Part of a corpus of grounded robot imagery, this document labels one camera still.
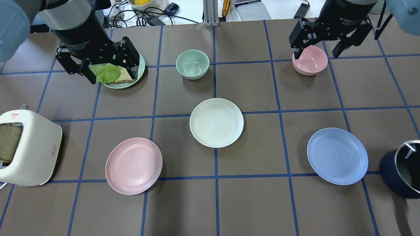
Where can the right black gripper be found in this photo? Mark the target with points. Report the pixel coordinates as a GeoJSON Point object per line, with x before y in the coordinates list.
{"type": "Point", "coordinates": [341, 18]}

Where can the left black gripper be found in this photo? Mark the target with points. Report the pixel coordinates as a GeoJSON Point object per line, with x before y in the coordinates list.
{"type": "Point", "coordinates": [84, 41]}

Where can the pink plate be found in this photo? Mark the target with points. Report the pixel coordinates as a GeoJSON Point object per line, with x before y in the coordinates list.
{"type": "Point", "coordinates": [133, 166]}

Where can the blue plate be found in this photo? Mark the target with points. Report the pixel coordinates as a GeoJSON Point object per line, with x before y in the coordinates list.
{"type": "Point", "coordinates": [337, 156]}

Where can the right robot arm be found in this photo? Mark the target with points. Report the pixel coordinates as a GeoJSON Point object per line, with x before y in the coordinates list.
{"type": "Point", "coordinates": [406, 13]}

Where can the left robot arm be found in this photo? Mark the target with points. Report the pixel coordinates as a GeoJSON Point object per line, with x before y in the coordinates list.
{"type": "Point", "coordinates": [17, 16]}

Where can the lettuce leaf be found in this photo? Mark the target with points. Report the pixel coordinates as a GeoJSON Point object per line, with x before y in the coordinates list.
{"type": "Point", "coordinates": [106, 73]}

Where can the pink bowl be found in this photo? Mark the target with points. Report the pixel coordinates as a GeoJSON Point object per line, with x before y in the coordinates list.
{"type": "Point", "coordinates": [311, 61]}

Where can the bread slice on plate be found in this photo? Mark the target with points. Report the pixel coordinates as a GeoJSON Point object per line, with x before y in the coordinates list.
{"type": "Point", "coordinates": [125, 77]}

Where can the black power adapter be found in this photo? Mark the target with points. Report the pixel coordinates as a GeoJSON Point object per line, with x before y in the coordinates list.
{"type": "Point", "coordinates": [302, 10]}

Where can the green plate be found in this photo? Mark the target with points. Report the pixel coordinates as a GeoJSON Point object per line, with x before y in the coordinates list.
{"type": "Point", "coordinates": [140, 71]}

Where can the white bowl with fruit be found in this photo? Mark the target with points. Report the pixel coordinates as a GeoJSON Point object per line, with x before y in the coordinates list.
{"type": "Point", "coordinates": [149, 5]}

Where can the metal tray scale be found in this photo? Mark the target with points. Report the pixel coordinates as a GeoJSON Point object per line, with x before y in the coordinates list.
{"type": "Point", "coordinates": [251, 10]}

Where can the green bowl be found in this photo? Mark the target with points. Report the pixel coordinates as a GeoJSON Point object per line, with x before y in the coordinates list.
{"type": "Point", "coordinates": [192, 64]}

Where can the white toaster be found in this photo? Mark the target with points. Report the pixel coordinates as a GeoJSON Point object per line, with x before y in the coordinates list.
{"type": "Point", "coordinates": [36, 154]}

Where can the orange yellow tool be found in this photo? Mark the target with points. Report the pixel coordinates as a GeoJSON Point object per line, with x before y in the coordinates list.
{"type": "Point", "coordinates": [225, 8]}

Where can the bread slice in toaster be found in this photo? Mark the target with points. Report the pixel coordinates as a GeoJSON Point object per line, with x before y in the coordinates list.
{"type": "Point", "coordinates": [9, 140]}

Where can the cream plate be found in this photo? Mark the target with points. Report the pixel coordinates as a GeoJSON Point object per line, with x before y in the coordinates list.
{"type": "Point", "coordinates": [216, 123]}

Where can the glass pot lid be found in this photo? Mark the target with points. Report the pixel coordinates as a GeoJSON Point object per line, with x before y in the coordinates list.
{"type": "Point", "coordinates": [408, 164]}

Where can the dark blue pot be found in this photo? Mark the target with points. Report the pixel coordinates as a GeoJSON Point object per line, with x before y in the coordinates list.
{"type": "Point", "coordinates": [392, 179]}

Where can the aluminium frame post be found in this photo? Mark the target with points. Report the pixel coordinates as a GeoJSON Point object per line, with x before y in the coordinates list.
{"type": "Point", "coordinates": [210, 12]}

